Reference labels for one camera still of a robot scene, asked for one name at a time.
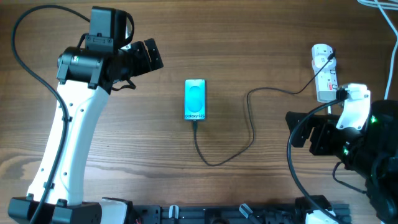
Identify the teal screen smartphone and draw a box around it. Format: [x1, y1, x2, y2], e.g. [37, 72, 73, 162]
[184, 79, 206, 120]

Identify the black USB-C charging cable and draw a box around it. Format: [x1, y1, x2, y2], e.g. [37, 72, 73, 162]
[192, 51, 336, 167]

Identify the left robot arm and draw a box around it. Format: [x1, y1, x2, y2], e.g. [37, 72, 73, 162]
[8, 7, 163, 223]

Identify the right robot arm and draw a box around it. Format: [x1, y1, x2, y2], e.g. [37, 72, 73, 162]
[285, 100, 397, 223]

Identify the white USB charger adapter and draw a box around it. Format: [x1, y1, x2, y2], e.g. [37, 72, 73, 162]
[312, 55, 336, 72]

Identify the white power strip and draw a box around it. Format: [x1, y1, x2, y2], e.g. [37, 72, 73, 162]
[312, 44, 338, 103]

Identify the white power strip cord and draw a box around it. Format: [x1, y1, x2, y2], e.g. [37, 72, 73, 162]
[326, 0, 398, 116]

